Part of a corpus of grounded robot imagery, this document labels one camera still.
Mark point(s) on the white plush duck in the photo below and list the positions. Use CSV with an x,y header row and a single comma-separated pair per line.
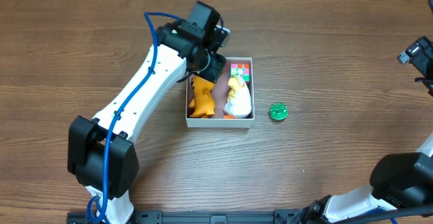
x,y
239,101

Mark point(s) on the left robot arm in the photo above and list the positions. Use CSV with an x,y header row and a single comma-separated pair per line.
x,y
101,151

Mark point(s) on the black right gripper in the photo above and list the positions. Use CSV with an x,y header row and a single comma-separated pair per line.
x,y
423,59

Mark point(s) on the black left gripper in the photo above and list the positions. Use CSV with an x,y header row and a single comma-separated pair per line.
x,y
216,65

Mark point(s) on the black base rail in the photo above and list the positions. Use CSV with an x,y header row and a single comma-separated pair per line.
x,y
278,216

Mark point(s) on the orange dinosaur toy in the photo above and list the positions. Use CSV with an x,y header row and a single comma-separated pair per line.
x,y
202,102

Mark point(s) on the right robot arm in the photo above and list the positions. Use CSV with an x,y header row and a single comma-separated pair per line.
x,y
400,185

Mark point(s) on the white box pink interior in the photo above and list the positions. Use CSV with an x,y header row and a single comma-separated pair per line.
x,y
219,94

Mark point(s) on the green lattice wheel toy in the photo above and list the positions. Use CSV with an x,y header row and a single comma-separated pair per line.
x,y
278,112

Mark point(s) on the multicoloured puzzle cube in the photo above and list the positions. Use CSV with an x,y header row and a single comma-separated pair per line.
x,y
242,70

